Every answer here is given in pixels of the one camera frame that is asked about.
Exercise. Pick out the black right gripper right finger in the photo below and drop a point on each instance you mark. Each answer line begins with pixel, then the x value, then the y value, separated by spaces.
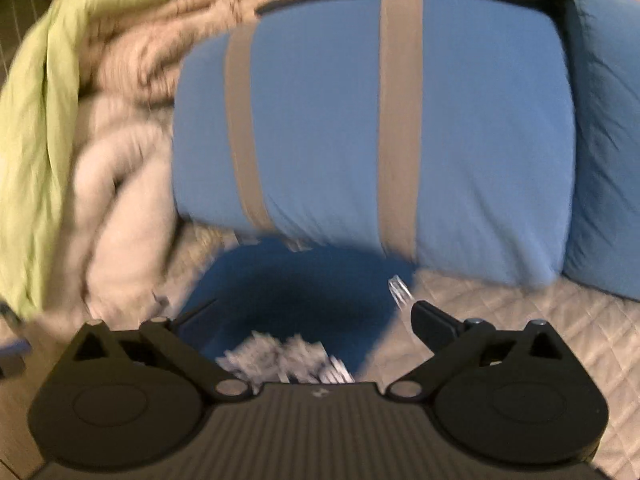
pixel 512 397

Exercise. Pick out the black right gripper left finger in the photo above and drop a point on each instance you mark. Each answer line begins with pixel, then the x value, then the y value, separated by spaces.
pixel 125 398

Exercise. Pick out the dark blue fleece sweatshirt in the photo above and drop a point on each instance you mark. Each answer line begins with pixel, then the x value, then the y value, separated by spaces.
pixel 272 311

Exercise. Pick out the grey quilted bed cover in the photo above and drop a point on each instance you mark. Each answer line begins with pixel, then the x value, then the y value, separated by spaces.
pixel 601 329

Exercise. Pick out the beige rolled comforter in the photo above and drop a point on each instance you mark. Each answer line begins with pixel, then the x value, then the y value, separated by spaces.
pixel 123 249

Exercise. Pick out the right blue striped pillow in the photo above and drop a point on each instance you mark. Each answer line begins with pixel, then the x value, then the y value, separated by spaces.
pixel 603 246

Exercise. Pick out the blue striped pillow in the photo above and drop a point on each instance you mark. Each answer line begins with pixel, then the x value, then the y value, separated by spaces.
pixel 441 131
pixel 603 246

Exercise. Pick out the light green cloth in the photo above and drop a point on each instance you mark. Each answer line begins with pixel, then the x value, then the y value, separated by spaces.
pixel 39 104

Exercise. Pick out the left blue striped pillow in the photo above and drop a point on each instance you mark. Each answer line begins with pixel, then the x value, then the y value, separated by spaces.
pixel 441 131

